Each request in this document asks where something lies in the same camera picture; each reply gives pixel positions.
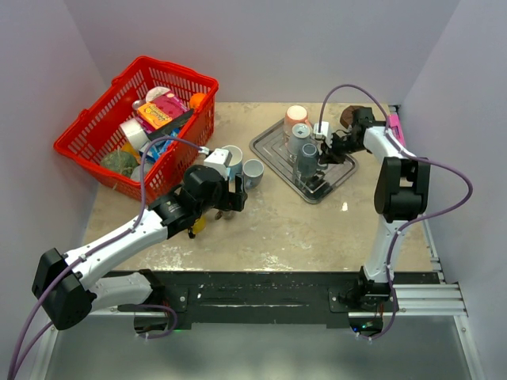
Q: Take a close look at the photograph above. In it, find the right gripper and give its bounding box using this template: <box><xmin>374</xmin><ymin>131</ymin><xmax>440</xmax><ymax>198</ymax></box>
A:
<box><xmin>319</xmin><ymin>132</ymin><xmax>366</xmax><ymax>165</ymax></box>

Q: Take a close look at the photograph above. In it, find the dark blue-grey mug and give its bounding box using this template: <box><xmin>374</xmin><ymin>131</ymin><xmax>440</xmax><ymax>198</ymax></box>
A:
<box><xmin>296</xmin><ymin>143</ymin><xmax>318</xmax><ymax>179</ymax></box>

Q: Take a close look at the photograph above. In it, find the small maroon cup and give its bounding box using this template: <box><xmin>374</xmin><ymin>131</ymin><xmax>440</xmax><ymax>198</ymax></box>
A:
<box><xmin>214</xmin><ymin>211</ymin><xmax>235</xmax><ymax>220</ymax></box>

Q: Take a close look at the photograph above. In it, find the blue speckled mug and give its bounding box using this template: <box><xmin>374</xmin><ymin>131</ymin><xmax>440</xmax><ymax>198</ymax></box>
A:
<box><xmin>242</xmin><ymin>159</ymin><xmax>265</xmax><ymax>190</ymax></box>

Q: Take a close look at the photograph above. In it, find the light blue mug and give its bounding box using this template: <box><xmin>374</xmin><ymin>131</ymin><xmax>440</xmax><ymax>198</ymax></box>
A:
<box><xmin>223</xmin><ymin>145</ymin><xmax>243</xmax><ymax>181</ymax></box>

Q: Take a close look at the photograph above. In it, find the grey mug white base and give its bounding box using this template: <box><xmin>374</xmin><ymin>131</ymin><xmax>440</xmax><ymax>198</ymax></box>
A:
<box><xmin>287</xmin><ymin>123</ymin><xmax>312</xmax><ymax>155</ymax></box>

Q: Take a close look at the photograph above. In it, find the yellow mug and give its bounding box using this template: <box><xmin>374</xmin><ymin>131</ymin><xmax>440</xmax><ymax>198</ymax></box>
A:
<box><xmin>187</xmin><ymin>216</ymin><xmax>207</xmax><ymax>239</ymax></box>

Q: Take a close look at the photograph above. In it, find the pink white mug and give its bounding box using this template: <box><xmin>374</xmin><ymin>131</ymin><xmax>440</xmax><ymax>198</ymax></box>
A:
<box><xmin>284</xmin><ymin>104</ymin><xmax>311</xmax><ymax>135</ymax></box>

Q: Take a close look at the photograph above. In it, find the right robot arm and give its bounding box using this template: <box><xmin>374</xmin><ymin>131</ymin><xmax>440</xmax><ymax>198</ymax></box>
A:
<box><xmin>313</xmin><ymin>107</ymin><xmax>430</xmax><ymax>311</ymax></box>

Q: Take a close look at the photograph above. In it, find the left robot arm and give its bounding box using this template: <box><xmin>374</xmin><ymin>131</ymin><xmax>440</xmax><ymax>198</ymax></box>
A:
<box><xmin>32</xmin><ymin>165</ymin><xmax>247</xmax><ymax>330</ymax></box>

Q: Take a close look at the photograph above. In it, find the white cup brown lid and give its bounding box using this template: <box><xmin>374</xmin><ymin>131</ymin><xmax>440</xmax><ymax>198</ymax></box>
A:
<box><xmin>340</xmin><ymin>105</ymin><xmax>358</xmax><ymax>128</ymax></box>

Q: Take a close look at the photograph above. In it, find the metal tray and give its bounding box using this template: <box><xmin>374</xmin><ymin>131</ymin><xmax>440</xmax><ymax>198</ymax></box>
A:
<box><xmin>250</xmin><ymin>120</ymin><xmax>358</xmax><ymax>204</ymax></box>

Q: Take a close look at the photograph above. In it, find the pink box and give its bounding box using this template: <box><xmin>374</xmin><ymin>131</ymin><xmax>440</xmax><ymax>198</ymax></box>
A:
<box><xmin>386</xmin><ymin>114</ymin><xmax>406</xmax><ymax>154</ymax></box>

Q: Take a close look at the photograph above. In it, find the black knife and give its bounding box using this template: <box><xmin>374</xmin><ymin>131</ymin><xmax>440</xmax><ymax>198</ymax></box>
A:
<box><xmin>147</xmin><ymin>109</ymin><xmax>194</xmax><ymax>141</ymax></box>

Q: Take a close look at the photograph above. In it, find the blue white carton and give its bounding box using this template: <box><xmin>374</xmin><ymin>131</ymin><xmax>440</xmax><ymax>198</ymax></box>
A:
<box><xmin>137</xmin><ymin>134</ymin><xmax>174</xmax><ymax>164</ymax></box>

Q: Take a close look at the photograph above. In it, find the orange ball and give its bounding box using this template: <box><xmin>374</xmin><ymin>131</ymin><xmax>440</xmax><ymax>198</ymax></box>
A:
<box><xmin>189</xmin><ymin>93</ymin><xmax>206</xmax><ymax>110</ymax></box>

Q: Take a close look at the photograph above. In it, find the orange snack packet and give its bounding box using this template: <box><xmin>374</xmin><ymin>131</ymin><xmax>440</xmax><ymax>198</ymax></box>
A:
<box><xmin>137</xmin><ymin>102</ymin><xmax>173</xmax><ymax>130</ymax></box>

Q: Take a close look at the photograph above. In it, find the pink snack packet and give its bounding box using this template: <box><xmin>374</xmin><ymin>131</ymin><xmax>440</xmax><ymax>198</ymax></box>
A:
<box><xmin>145</xmin><ymin>86</ymin><xmax>189</xmax><ymax>119</ymax></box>

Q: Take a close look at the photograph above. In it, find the green melon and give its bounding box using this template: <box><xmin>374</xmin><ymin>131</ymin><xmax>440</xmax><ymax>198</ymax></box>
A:
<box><xmin>100</xmin><ymin>150</ymin><xmax>138</xmax><ymax>177</ymax></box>

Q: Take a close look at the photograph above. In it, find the white tape roll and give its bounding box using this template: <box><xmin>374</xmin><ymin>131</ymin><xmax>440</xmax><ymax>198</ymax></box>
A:
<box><xmin>120</xmin><ymin>118</ymin><xmax>149</xmax><ymax>150</ymax></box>

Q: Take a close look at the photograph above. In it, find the red plastic basket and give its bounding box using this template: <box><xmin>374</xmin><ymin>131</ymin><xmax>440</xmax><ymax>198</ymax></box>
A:
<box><xmin>54</xmin><ymin>55</ymin><xmax>219</xmax><ymax>203</ymax></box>

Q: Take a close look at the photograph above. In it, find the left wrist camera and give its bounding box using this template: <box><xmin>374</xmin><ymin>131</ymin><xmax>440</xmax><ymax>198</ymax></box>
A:
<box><xmin>204</xmin><ymin>148</ymin><xmax>232</xmax><ymax>180</ymax></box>

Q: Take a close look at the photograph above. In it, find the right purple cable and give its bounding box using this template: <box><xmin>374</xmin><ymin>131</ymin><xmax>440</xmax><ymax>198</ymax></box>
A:
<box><xmin>319</xmin><ymin>84</ymin><xmax>475</xmax><ymax>278</ymax></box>

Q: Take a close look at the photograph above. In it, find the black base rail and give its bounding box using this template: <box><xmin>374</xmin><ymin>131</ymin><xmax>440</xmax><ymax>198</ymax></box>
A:
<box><xmin>90</xmin><ymin>269</ymin><xmax>440</xmax><ymax>332</ymax></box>

